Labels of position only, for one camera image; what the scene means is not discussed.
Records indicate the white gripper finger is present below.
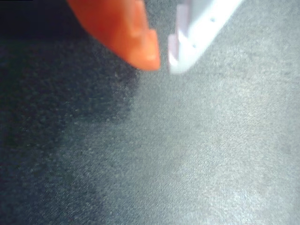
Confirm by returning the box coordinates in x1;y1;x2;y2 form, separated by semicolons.
168;0;244;75

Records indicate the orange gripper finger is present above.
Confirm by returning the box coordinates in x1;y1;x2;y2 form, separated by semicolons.
67;0;162;72

